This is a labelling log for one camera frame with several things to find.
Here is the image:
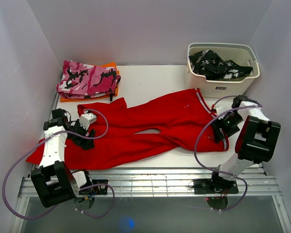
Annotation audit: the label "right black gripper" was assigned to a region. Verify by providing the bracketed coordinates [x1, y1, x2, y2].
[209, 112, 243, 143]

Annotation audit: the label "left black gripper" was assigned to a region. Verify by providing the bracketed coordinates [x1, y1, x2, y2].
[66, 119, 96, 150]

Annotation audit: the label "red trousers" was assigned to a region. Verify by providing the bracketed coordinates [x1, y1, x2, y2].
[25, 88, 230, 170]

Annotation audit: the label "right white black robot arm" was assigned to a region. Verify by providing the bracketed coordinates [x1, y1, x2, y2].
[209, 95, 281, 193]

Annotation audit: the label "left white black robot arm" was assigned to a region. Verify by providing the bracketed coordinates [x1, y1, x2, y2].
[31, 109, 97, 208]

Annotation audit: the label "pink camouflage folded trousers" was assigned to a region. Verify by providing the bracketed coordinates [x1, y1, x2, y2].
[57, 60, 121, 100]

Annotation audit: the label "black white floral trousers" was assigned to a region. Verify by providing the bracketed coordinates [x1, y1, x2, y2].
[189, 50, 253, 81]

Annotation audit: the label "orange folded trousers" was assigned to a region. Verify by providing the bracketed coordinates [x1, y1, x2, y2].
[59, 62, 119, 103]

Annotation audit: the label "cream perforated plastic basket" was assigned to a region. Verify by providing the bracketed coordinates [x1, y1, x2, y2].
[184, 43, 260, 98]

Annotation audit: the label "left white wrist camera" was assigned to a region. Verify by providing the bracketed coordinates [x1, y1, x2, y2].
[79, 111, 97, 130]

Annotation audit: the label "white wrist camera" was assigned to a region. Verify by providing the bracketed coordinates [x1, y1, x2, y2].
[211, 104, 225, 116]
[79, 111, 97, 130]

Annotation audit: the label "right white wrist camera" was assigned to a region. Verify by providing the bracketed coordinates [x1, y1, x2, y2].
[211, 104, 225, 116]

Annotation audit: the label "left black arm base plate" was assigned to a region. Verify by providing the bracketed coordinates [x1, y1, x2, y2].
[79, 179, 109, 196]

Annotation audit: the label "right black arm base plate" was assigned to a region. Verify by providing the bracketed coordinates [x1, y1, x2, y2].
[193, 179, 239, 194]

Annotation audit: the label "aluminium rail frame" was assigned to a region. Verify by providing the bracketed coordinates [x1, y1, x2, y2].
[9, 160, 291, 233]

